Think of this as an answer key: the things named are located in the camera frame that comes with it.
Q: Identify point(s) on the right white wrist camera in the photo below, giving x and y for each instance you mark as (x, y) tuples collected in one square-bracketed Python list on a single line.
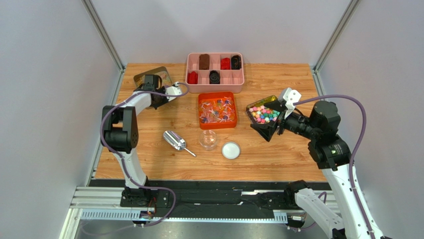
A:
[(287, 98)]

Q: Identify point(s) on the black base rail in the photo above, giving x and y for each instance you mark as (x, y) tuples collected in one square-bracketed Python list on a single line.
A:
[(205, 199)]

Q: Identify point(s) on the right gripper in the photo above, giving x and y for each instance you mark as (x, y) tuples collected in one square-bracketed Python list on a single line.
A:
[(280, 120)]

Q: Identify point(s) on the green tin of star candies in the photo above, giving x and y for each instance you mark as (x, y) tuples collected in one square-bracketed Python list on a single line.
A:
[(258, 113)]

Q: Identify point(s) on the aluminium frame post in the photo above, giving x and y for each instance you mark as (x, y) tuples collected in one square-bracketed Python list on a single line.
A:
[(95, 17), (343, 22)]

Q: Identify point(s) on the bronze tin of gummy candies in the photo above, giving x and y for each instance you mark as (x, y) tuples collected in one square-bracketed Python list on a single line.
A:
[(158, 77)]

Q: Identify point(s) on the black candy lower compartment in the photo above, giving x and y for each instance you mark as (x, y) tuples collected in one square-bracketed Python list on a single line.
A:
[(214, 77)]

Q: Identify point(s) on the silver metal scoop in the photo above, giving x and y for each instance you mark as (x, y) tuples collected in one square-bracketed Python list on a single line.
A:
[(176, 141)]

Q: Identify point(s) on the orange tray of lollipops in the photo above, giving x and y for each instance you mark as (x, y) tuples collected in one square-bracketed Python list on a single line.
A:
[(217, 110)]

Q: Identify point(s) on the left aluminium frame post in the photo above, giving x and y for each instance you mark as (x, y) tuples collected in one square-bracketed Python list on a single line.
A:
[(95, 17)]

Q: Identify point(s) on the black candy compartment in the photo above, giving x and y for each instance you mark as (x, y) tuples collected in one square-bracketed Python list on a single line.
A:
[(236, 62), (214, 77)]

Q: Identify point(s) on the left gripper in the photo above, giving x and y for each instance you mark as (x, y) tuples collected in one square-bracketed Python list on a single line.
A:
[(165, 100)]

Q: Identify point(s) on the right aluminium frame post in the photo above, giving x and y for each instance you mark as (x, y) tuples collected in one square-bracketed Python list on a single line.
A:
[(343, 22)]

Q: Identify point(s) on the pink divided organizer box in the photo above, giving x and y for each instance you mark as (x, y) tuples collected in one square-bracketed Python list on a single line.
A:
[(230, 80)]

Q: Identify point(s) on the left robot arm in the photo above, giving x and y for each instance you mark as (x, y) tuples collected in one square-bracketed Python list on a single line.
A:
[(119, 134)]

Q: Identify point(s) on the clear glass jar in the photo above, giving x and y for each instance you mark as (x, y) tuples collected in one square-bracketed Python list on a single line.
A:
[(208, 139)]

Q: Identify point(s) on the red candy lower compartment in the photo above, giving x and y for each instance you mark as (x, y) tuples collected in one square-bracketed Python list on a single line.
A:
[(192, 78)]

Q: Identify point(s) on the black candy upper compartment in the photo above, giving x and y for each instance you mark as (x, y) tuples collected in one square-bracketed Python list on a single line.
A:
[(236, 62)]

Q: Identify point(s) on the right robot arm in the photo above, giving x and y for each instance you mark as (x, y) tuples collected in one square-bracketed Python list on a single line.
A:
[(333, 157)]

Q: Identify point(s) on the white jar lid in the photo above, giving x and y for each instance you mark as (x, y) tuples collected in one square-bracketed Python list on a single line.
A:
[(230, 150)]

